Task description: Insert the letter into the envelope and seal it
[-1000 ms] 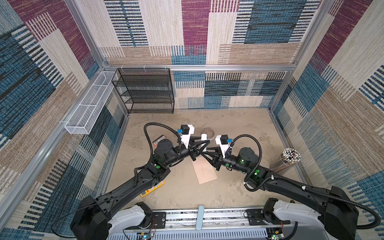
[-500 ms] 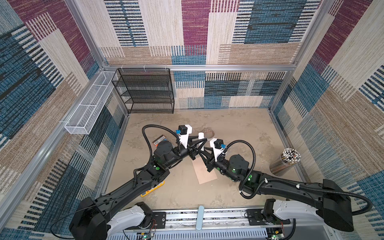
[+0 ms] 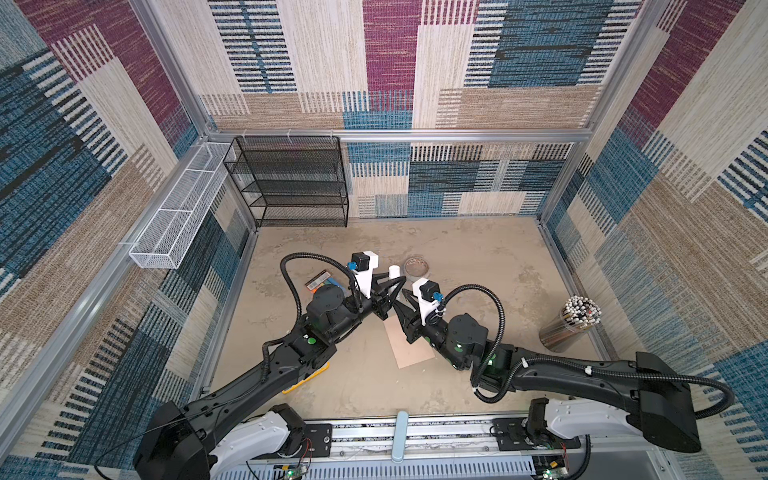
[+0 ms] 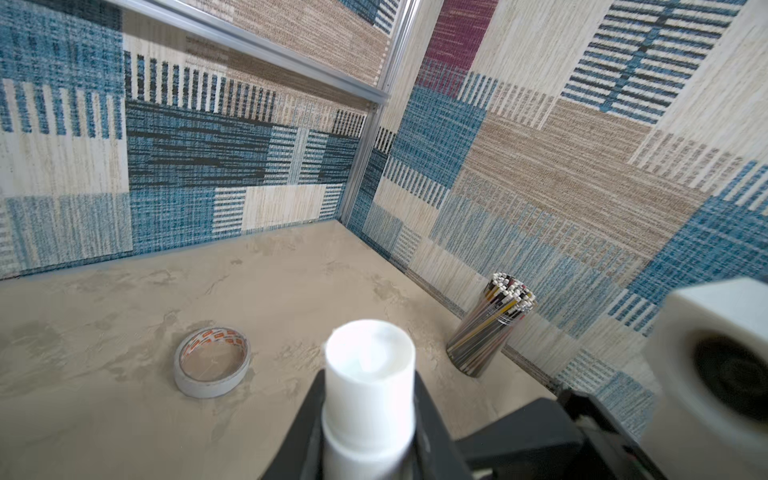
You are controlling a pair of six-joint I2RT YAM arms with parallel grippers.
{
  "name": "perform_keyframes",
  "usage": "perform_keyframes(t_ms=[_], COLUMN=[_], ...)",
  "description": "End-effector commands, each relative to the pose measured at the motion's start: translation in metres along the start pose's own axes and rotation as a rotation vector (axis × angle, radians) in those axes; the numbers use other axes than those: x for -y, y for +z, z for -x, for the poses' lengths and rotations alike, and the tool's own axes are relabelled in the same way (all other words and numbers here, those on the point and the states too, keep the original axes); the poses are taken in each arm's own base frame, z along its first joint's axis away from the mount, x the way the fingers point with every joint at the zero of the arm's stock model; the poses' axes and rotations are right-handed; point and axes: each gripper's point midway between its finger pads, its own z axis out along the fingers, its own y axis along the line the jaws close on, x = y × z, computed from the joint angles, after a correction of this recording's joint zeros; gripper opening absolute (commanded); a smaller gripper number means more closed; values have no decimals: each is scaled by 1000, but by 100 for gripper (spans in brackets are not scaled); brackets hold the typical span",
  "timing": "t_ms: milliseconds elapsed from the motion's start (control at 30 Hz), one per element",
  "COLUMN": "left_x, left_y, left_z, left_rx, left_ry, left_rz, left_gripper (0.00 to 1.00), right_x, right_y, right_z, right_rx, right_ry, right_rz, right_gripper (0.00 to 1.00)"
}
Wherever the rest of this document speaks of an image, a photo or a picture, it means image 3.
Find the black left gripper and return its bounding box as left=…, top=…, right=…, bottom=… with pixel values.
left=325, top=272, right=403, bottom=345

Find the pink envelope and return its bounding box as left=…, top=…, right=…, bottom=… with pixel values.
left=383, top=316, right=435, bottom=369

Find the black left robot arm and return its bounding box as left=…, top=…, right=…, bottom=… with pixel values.
left=133, top=252, right=406, bottom=479

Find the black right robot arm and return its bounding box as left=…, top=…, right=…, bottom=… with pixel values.
left=387, top=287, right=735, bottom=453

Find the white tape roll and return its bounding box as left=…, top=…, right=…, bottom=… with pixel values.
left=403, top=255, right=430, bottom=279

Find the colourful marker pack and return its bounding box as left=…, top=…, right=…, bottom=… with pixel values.
left=305, top=269, right=346, bottom=293

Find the yellow calculator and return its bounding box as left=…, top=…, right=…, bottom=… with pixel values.
left=281, top=362, right=330, bottom=395

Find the black mesh shelf rack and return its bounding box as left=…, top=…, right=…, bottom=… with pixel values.
left=224, top=136, right=350, bottom=228

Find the pencil holder with pencils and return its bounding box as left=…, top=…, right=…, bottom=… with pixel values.
left=539, top=295, right=602, bottom=353

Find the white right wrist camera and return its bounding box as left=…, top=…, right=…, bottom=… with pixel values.
left=412, top=278, right=443, bottom=326

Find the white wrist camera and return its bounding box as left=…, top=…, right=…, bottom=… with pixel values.
left=348, top=251, right=379, bottom=298
left=412, top=278, right=443, bottom=326

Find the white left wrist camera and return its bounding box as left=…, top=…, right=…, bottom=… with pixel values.
left=348, top=251, right=379, bottom=298

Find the light blue handle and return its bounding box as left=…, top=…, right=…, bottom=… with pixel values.
left=391, top=411, right=409, bottom=463

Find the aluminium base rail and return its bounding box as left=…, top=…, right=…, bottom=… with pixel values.
left=149, top=413, right=667, bottom=480

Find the white wire basket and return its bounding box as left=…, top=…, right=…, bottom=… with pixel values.
left=129, top=142, right=229, bottom=270

